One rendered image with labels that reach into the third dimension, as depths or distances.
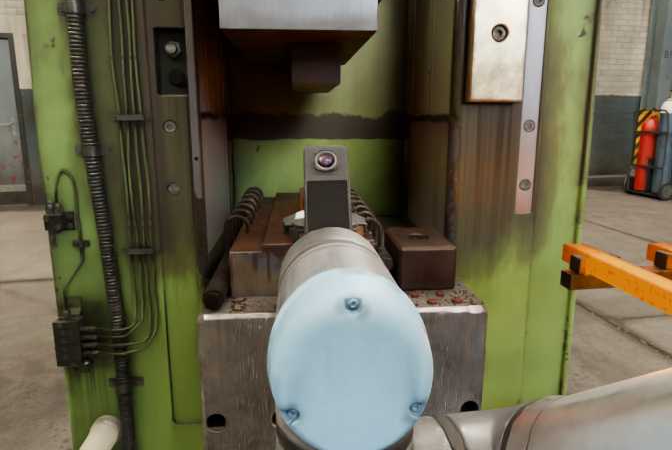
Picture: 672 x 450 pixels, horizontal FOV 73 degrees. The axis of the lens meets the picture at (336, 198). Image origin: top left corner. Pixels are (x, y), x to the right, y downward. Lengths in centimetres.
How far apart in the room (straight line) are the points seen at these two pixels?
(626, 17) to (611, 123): 162
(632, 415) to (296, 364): 15
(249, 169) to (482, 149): 55
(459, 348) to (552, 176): 37
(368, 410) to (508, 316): 67
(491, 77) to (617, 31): 794
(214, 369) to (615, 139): 837
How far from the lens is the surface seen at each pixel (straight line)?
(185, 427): 95
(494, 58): 80
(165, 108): 78
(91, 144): 80
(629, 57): 885
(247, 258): 64
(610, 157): 873
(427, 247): 67
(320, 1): 63
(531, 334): 96
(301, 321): 25
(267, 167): 110
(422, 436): 35
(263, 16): 62
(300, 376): 26
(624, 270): 61
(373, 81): 111
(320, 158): 46
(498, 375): 96
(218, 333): 62
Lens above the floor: 117
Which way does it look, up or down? 10 degrees down
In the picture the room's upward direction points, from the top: straight up
